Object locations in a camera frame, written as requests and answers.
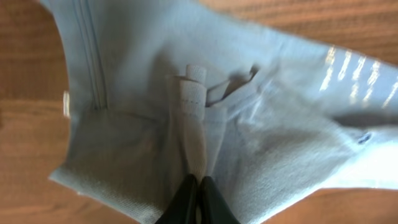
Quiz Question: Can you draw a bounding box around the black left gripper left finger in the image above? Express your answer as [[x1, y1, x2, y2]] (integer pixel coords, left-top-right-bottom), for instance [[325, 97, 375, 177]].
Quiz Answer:
[[155, 174, 198, 224]]

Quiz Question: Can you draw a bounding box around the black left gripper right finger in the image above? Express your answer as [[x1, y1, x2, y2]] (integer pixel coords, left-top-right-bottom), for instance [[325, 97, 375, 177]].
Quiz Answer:
[[199, 176, 240, 224]]

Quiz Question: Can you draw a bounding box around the light blue printed t-shirt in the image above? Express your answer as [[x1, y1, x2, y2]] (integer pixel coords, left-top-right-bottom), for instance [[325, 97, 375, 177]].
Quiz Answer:
[[43, 0, 397, 223]]

